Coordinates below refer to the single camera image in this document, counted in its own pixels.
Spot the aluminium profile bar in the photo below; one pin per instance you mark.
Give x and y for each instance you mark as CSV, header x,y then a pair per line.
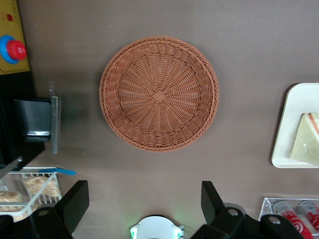
x,y
10,167

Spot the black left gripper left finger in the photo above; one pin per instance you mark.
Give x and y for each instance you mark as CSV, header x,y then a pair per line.
x,y
72,201

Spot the red cola bottle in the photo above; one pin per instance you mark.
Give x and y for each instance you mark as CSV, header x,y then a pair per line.
x,y
292,219
311,214

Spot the tan snack pack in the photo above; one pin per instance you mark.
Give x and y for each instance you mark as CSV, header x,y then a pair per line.
x,y
10,196
40,186

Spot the clear acrylic bottle rack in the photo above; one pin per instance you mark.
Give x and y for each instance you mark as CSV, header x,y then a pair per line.
x,y
266,206

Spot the red indicator light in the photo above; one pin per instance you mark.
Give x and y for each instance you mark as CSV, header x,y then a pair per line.
x,y
9,17

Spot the yellow control panel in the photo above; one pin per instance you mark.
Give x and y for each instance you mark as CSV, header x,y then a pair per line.
x,y
17,25

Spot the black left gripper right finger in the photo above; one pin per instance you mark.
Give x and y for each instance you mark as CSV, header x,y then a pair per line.
x,y
211,201

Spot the red emergency stop button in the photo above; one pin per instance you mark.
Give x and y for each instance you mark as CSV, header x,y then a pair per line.
x,y
15,49

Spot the black machine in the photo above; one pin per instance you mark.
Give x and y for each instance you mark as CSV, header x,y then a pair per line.
x,y
30,119

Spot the blue tape strip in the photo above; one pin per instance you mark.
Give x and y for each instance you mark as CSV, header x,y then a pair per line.
x,y
62,171

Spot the grey metal plate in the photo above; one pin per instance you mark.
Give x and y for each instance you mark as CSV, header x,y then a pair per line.
x,y
55,124

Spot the cream plastic tray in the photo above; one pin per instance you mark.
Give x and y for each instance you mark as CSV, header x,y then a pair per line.
x,y
284,139

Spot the brown round wicker basket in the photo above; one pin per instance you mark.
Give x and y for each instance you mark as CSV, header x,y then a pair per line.
x,y
159,97

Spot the triangle sandwich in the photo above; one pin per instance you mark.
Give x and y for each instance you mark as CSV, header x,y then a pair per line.
x,y
306,139

